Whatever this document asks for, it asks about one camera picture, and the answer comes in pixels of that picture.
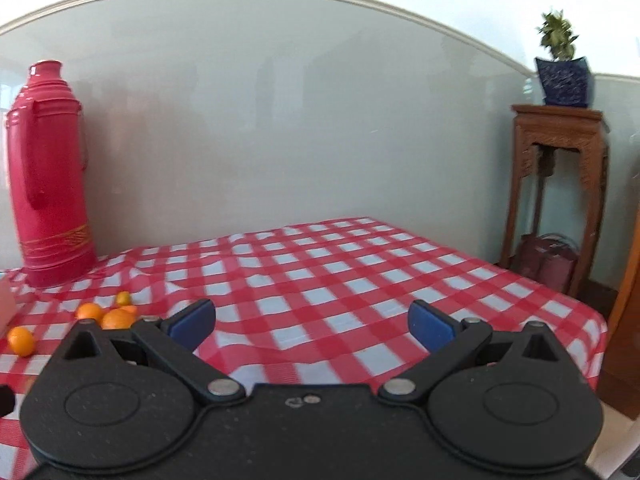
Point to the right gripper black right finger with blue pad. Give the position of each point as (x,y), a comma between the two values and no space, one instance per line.
(451,346)

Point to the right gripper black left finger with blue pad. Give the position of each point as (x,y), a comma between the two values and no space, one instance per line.
(170,343)

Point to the reddish orange tangerine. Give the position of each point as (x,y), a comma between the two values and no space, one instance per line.
(131,309)

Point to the front orange tangerine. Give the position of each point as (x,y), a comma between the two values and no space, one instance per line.
(118,319)

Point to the small yellow kumquat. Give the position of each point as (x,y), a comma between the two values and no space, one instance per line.
(123,299)

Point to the red white checkered tablecloth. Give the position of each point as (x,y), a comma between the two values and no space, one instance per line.
(311,320)

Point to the dark red handbag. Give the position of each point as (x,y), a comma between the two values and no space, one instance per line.
(548,259)

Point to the lone orange tangerine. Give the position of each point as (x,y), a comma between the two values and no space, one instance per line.
(21,341)

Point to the carved wooden plant stand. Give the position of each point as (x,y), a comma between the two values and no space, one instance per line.
(558,184)

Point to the red thermos flask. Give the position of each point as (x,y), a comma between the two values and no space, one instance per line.
(46,164)

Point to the green potted plant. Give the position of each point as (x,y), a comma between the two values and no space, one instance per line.
(557,36)

